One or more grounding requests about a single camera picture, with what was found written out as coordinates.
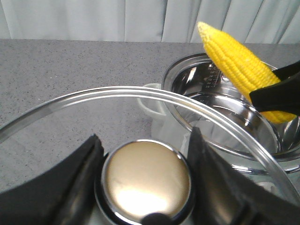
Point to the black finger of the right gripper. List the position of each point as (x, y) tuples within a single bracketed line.
[(283, 96), (287, 71)]

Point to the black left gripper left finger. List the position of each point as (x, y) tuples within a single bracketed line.
[(62, 195)]

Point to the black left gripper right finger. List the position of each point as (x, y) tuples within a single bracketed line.
[(226, 197)]

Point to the yellow corn cob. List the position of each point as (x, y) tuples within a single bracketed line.
[(244, 70)]

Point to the glass pot lid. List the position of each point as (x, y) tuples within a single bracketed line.
[(140, 180)]

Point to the pale green electric cooking pot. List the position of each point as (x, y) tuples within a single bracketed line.
[(266, 153)]

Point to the white pleated curtain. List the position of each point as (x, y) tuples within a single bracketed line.
[(248, 21)]

